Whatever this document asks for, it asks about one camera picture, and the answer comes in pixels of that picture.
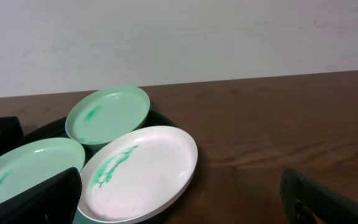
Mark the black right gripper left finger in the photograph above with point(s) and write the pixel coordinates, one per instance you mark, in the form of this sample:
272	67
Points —
52	201

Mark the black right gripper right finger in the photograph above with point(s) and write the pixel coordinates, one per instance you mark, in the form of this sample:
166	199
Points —
305	200

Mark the mint green plate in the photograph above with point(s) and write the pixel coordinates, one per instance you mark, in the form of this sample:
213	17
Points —
107	114
26	166

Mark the white plate with green smear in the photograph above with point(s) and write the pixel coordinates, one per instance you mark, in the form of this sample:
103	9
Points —
138	175

